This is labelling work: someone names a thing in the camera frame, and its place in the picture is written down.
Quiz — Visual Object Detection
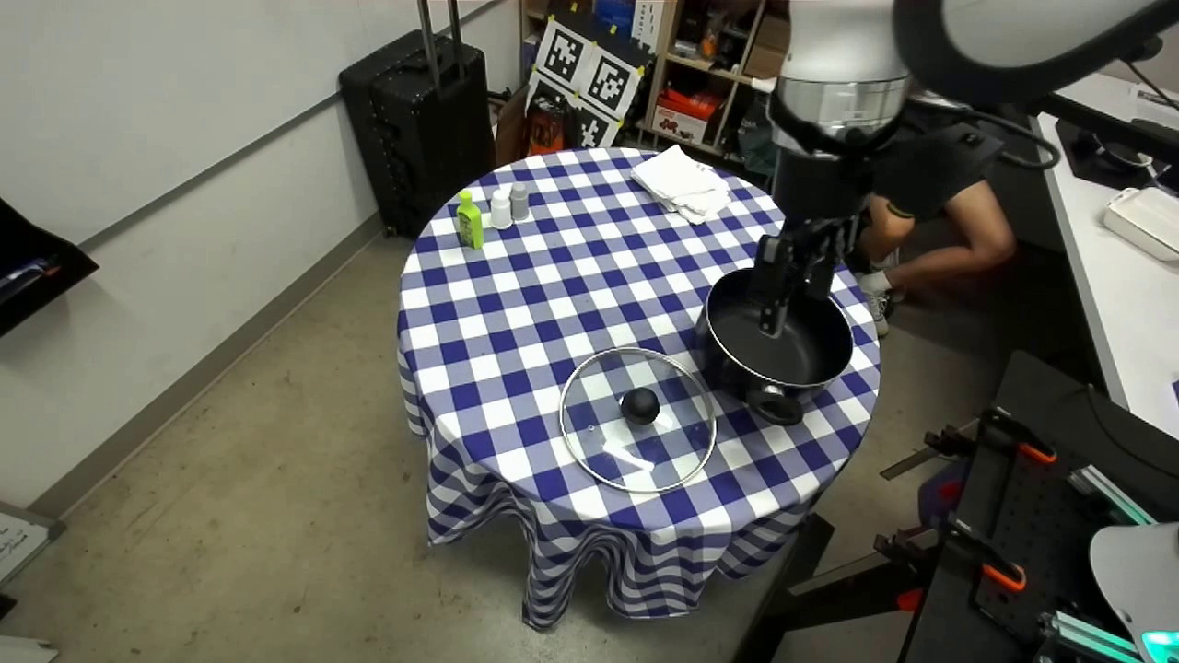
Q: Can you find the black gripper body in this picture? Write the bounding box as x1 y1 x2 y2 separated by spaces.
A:
770 145 873 272

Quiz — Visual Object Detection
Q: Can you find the glass pot lid black knob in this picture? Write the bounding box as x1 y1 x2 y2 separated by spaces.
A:
556 342 722 496

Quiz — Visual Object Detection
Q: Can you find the black cooking pot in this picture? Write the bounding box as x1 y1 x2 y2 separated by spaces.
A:
692 265 857 426

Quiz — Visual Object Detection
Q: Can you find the dark green bag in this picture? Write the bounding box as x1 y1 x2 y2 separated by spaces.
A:
734 92 786 186

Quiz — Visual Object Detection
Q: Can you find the person in black shirt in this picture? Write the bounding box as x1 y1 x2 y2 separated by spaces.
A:
854 119 1023 302

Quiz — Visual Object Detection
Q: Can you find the white folded napkin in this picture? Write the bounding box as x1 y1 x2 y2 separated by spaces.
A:
626 145 738 227

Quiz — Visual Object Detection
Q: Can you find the cardboard box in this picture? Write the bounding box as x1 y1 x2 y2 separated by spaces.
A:
743 13 797 90

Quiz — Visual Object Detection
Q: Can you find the red box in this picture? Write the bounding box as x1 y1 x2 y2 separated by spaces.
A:
648 80 722 148

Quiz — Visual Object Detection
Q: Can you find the wooden storage shelf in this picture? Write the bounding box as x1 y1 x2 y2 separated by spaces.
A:
512 0 797 178

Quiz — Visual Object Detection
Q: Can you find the blue white checkered tablecloth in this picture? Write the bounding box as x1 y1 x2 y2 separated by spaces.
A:
394 145 883 635

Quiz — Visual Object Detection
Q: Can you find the white fiducial marker board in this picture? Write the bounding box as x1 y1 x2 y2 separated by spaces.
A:
522 69 620 154
533 13 654 121

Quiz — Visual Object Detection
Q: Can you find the white desk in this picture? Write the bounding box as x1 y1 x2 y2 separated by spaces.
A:
1036 69 1179 443

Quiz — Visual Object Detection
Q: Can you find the green plastic bottle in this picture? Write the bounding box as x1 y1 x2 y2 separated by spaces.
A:
449 186 491 253

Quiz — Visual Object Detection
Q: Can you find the white keyboard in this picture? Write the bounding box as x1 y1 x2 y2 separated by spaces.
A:
1099 182 1179 265

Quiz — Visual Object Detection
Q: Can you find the black work stand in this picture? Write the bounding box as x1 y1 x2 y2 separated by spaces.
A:
734 348 1179 663

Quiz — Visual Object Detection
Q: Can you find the black suitcase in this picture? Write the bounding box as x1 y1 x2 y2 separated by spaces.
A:
334 0 501 238

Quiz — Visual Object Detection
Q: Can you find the black flat screen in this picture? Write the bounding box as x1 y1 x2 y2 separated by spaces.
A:
0 198 102 340

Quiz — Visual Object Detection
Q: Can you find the orange handled clamp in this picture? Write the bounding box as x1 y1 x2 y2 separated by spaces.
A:
919 403 1059 472
873 521 1031 599

